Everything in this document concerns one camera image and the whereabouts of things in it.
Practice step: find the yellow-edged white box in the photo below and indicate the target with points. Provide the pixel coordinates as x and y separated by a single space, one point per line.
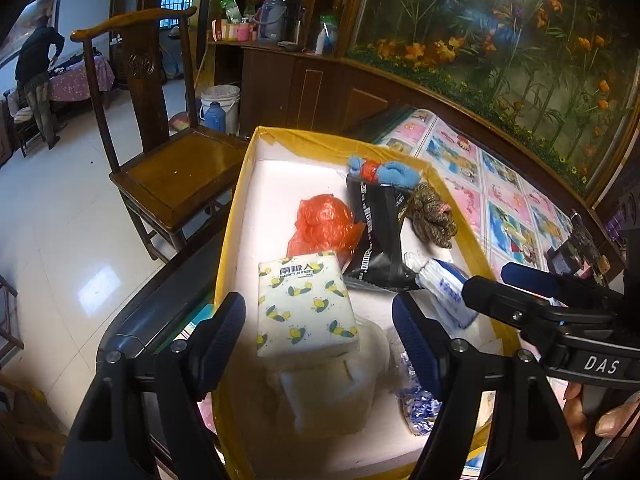
310 180

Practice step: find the framed wall painting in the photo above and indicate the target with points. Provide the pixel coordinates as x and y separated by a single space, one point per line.
30 15

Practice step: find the pink cup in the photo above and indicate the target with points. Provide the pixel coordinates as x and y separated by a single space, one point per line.
243 33

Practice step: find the green packets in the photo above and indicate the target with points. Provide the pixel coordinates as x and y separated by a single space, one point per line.
230 10

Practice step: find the clear blue print tissue pack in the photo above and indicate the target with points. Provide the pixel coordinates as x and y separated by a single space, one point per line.
417 405

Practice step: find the brown scrunchie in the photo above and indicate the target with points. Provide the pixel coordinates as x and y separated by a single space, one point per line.
432 215

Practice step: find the black snack packet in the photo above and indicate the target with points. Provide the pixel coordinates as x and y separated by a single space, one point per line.
380 240

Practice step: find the wooden chair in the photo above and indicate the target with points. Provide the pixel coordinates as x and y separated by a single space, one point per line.
175 180

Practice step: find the white bucket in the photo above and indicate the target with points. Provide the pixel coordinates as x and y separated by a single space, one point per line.
220 105

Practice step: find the blue kettle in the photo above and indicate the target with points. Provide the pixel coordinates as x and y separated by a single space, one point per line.
274 17

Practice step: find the white bottle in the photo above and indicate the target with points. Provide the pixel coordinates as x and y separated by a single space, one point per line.
325 37

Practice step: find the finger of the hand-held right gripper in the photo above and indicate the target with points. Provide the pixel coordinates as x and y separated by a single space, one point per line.
545 285
510 305

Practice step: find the table with pink cloth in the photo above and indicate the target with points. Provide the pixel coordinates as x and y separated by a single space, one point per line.
80 77

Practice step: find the red plastic bag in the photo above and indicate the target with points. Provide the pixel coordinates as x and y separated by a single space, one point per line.
322 225

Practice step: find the person's right hand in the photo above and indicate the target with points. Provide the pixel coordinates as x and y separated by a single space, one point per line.
620 420

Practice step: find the artificial flower display case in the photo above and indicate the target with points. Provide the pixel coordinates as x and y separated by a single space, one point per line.
500 50

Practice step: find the white blue tube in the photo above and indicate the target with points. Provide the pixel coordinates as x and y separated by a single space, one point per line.
445 290

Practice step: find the lemon print tissue pack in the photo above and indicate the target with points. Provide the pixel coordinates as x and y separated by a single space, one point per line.
305 305

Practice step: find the wooden cabinet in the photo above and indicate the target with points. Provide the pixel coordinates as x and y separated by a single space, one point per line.
300 85

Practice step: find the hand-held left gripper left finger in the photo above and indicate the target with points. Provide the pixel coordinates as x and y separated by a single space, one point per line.
220 340

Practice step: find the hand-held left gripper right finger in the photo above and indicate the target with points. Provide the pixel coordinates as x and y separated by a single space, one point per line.
415 345

